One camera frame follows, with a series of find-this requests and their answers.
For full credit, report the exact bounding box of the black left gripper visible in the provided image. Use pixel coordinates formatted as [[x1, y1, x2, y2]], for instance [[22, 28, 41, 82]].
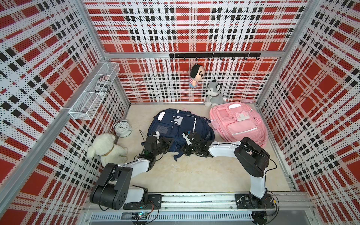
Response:
[[153, 136, 175, 157]]

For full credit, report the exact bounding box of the navy blue backpack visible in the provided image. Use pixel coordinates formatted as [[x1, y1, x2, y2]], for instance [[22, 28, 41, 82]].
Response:
[[147, 108, 215, 160]]

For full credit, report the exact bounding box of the pink school backpack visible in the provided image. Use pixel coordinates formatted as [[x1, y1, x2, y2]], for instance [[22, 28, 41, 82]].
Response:
[[210, 102, 268, 147]]

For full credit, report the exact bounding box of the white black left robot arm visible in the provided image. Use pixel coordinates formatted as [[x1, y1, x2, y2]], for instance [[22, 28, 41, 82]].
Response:
[[90, 136, 173, 211]]

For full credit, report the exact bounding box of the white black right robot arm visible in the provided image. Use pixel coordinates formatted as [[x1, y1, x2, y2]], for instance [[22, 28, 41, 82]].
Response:
[[182, 132, 278, 210]]

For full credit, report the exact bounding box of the white alarm clock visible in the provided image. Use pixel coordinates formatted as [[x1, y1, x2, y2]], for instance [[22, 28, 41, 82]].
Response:
[[113, 120, 132, 138]]

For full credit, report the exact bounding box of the cream teddy bear plush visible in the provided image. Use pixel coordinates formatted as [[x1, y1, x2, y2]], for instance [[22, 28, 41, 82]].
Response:
[[86, 133, 128, 167]]

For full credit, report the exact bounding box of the grey white husky plush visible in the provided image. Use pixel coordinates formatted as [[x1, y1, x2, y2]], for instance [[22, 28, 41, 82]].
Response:
[[204, 79, 224, 107]]

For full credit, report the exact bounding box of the green circuit board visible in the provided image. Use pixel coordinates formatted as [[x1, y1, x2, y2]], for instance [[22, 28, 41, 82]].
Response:
[[121, 212, 149, 220]]

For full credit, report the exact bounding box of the cartoon boy doll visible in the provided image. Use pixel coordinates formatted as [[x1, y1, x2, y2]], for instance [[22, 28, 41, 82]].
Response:
[[189, 64, 205, 88]]

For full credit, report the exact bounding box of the striped can on shelf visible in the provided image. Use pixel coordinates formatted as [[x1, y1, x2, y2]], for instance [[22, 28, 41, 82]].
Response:
[[95, 76, 111, 96]]

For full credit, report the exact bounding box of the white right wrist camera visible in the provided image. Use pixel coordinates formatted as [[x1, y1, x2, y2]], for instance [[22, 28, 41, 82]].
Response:
[[182, 133, 192, 146]]

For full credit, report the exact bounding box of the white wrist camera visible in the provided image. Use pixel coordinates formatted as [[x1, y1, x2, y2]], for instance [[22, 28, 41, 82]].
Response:
[[152, 131, 160, 140], [182, 133, 192, 146]]

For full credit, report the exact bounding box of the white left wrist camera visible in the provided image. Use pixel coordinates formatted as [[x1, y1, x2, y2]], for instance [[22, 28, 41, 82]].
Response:
[[152, 131, 160, 140]]

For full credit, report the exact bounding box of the white wire mesh shelf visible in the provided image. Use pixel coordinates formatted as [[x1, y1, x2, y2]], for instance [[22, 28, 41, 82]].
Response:
[[69, 62, 120, 121]]

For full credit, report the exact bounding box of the black wall hook rail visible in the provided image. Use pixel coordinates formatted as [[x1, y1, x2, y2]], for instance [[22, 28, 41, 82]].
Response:
[[169, 52, 261, 59]]

